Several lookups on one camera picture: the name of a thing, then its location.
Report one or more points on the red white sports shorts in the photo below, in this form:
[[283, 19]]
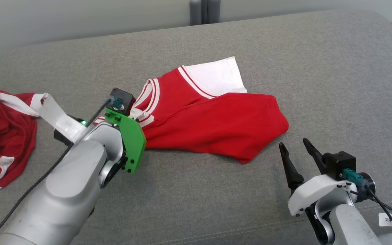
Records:
[[2, 136]]

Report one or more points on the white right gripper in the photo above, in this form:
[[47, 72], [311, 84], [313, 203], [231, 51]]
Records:
[[318, 187]]

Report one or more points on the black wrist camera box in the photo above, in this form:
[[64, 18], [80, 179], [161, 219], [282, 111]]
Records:
[[339, 165], [124, 97]]

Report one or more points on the red white basketball jersey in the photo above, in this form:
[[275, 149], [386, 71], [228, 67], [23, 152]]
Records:
[[216, 122]]

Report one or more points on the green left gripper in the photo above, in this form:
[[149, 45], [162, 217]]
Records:
[[133, 139]]

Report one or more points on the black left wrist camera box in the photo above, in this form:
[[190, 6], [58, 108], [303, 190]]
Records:
[[124, 97]]

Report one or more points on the white paper label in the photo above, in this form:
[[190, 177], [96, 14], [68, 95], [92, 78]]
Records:
[[388, 218]]

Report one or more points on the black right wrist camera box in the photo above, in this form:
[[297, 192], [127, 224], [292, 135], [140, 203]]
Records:
[[339, 165]]

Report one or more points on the grey partition post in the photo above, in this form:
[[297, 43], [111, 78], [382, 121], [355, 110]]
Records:
[[196, 12], [213, 10]]

